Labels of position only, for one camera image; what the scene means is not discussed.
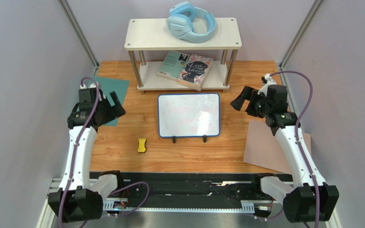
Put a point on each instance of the white two-tier shelf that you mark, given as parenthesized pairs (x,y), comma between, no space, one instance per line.
(154,35)

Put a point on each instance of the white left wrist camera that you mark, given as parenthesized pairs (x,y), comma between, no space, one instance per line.
(91,85)

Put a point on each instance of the Little Women book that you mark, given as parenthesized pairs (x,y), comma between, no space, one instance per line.
(195,72)

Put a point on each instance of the yellow sponge eraser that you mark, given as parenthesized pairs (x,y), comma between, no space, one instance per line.
(142,145)

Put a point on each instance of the teal book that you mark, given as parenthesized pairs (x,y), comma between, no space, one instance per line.
(173,65)

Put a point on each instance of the teal mat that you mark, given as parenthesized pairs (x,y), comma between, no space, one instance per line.
(107,85)

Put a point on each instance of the pink mat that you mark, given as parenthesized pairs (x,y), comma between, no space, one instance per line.
(262,149)

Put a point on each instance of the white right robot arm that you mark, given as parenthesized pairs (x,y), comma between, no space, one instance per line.
(310,199)

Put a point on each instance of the blue framed whiteboard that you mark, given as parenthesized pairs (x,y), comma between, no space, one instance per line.
(189,115)

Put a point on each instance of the light blue headphones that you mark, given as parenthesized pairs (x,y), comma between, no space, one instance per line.
(180,22)

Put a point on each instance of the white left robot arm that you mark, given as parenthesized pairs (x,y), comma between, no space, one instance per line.
(77,199)

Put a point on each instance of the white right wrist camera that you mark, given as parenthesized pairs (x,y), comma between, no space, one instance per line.
(267,81)

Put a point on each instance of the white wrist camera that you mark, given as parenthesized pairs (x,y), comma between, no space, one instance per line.
(267,81)
(91,85)

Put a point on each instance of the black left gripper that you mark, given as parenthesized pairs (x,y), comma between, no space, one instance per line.
(118,108)

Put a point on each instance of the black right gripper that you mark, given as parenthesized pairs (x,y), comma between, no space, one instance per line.
(250,100)

